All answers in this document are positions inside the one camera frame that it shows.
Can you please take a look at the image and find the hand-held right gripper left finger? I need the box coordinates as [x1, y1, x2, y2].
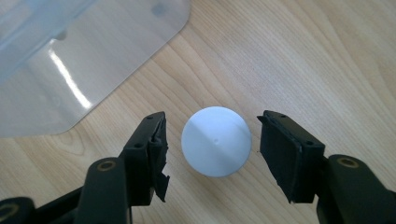
[76, 111, 171, 224]

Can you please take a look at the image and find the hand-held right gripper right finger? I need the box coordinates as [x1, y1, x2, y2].
[257, 109, 396, 224]

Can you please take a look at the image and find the small white bottle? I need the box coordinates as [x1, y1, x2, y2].
[180, 105, 252, 178]

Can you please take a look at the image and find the clear plastic storage box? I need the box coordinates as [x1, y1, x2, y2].
[0, 0, 191, 138]

